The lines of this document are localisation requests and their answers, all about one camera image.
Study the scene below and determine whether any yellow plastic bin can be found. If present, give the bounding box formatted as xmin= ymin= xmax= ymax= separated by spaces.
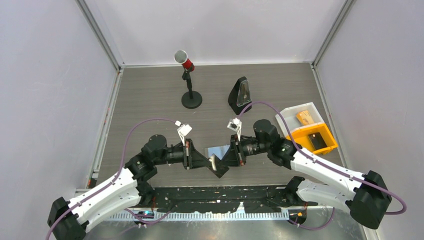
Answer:
xmin=291 ymin=123 xmax=338 ymax=155

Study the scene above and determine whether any red microphone on stand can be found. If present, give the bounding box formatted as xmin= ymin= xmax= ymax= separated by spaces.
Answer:
xmin=174 ymin=50 xmax=203 ymax=109

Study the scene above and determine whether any grey card holder wallet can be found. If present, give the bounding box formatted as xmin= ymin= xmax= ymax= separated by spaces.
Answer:
xmin=205 ymin=145 xmax=230 ymax=171

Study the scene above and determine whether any orange card in white bin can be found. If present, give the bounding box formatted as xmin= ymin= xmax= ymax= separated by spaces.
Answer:
xmin=296 ymin=110 xmax=315 ymax=126

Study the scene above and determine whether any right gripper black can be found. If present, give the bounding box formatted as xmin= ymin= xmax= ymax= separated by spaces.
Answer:
xmin=219 ymin=134 xmax=270 ymax=168

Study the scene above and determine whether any white plastic bin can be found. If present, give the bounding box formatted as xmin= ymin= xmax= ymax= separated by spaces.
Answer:
xmin=275 ymin=102 xmax=324 ymax=136

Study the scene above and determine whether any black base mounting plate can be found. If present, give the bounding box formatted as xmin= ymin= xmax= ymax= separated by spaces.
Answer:
xmin=137 ymin=185 xmax=309 ymax=224

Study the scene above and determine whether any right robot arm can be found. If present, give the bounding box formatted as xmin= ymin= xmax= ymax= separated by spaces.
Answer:
xmin=216 ymin=118 xmax=392 ymax=230

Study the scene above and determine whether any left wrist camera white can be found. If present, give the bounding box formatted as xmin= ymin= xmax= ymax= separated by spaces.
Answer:
xmin=174 ymin=120 xmax=193 ymax=145

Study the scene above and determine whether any black card in yellow bin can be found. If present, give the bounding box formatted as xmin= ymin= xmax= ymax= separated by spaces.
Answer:
xmin=308 ymin=132 xmax=328 ymax=151

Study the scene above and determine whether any aluminium rail frame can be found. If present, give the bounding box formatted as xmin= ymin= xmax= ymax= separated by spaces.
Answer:
xmin=69 ymin=185 xmax=372 ymax=223

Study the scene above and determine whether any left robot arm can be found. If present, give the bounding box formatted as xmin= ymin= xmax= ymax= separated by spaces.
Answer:
xmin=46 ymin=135 xmax=217 ymax=240

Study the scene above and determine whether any black metronome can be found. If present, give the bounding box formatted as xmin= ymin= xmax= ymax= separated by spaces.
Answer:
xmin=227 ymin=76 xmax=252 ymax=115

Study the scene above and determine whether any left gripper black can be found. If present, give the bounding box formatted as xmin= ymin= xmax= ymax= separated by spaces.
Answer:
xmin=153 ymin=138 xmax=211 ymax=169

